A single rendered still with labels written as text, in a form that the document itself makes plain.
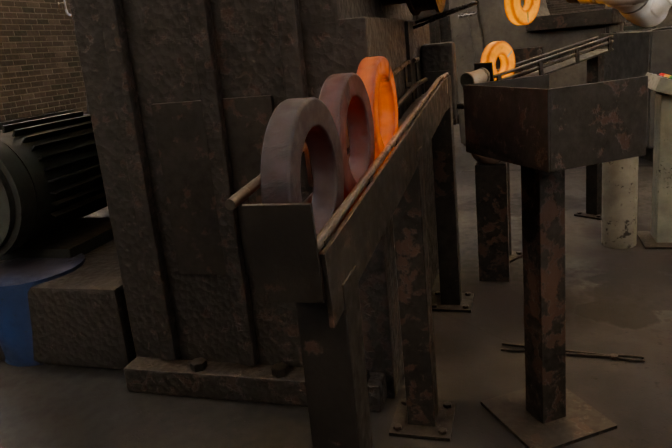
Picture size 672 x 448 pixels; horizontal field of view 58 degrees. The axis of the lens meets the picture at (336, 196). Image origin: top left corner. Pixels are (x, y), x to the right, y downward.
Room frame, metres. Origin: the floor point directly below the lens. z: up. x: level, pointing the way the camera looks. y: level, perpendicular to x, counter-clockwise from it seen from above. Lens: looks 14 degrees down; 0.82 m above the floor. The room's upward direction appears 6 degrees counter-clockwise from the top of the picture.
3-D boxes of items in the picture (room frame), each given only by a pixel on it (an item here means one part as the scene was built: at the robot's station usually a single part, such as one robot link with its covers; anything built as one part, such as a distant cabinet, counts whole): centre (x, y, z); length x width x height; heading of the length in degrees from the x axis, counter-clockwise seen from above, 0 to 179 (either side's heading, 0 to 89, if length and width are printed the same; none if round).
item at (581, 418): (1.13, -0.41, 0.36); 0.26 x 0.20 x 0.72; 18
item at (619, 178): (2.14, -1.04, 0.26); 0.12 x 0.12 x 0.52
